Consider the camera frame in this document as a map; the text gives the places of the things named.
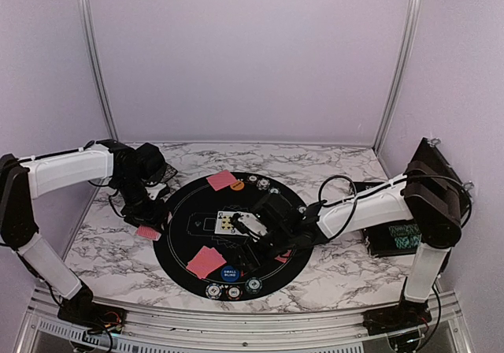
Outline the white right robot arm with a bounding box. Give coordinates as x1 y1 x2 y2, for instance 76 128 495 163
232 161 473 328

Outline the orange big blind button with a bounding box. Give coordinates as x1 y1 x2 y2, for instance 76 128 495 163
230 181 245 191

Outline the blue small blind button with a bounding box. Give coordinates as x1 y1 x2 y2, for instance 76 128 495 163
220 266 241 283

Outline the red playing card deck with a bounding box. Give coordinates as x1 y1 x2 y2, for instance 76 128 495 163
135 225 161 241

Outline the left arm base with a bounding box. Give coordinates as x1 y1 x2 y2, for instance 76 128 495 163
57 288 126 334

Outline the red playing card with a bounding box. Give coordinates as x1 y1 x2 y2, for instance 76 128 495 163
206 170 234 191
275 250 291 263
186 247 219 273
186 247 226 279
221 176 240 189

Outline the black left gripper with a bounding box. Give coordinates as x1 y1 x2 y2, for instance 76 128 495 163
113 175 169 236

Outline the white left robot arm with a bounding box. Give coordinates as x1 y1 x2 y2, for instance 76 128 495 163
1 139 170 325

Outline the face-up playing card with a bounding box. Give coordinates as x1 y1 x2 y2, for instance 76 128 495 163
214 211 237 235

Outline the round black poker mat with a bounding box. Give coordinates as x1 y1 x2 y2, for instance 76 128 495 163
153 172 312 302

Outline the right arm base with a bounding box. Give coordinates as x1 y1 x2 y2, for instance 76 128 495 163
362 301 432 336

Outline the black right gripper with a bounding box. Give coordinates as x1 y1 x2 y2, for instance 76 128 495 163
232 225 295 273

